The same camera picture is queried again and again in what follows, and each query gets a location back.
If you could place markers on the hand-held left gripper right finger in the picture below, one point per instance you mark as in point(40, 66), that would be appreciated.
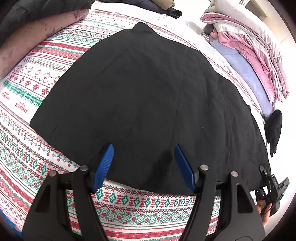
point(185, 169)

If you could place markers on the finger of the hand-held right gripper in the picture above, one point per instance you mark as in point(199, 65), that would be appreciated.
point(264, 173)

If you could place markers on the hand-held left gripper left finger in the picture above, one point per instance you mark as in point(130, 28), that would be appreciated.
point(104, 166)

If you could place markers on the black quilted coat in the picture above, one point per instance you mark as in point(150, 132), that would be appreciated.
point(148, 104)

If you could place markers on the person's right hand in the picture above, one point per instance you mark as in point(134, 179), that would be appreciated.
point(263, 210)

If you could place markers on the black knit garment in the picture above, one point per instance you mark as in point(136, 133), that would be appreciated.
point(274, 129)

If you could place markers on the lilac blanket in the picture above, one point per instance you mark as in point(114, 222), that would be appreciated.
point(233, 77)

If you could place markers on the blue blanket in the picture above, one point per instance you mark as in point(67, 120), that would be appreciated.
point(247, 74)

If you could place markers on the patterned striped blanket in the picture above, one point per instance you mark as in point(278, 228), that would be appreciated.
point(34, 81)

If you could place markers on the pink quilt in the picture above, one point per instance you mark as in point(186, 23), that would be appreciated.
point(252, 48)

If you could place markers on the pink floral bolster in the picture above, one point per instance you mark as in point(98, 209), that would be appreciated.
point(30, 39)

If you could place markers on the dark navy puffer jacket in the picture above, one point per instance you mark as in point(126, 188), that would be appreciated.
point(157, 7)

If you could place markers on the olive garment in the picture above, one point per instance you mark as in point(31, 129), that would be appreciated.
point(165, 2)

